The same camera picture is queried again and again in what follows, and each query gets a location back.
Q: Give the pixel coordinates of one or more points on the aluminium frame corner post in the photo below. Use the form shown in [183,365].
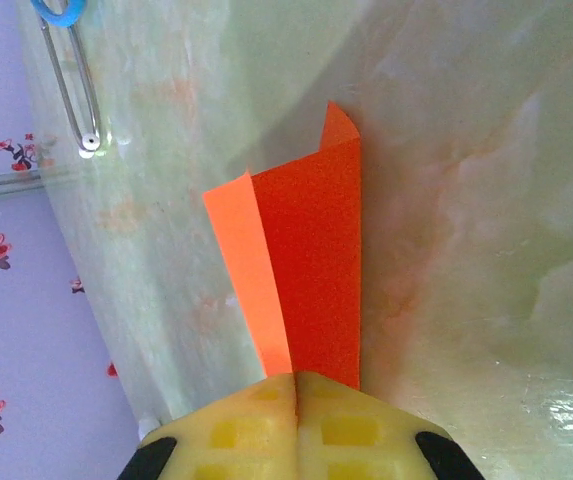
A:
[1,185]

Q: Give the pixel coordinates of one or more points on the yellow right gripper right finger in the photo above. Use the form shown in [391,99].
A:
[356,435]

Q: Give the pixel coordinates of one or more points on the blue stethoscope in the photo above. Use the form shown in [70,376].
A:
[61,17]

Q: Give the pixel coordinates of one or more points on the orange cloth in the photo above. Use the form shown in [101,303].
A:
[316,250]

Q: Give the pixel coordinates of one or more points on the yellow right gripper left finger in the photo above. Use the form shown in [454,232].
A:
[246,430]

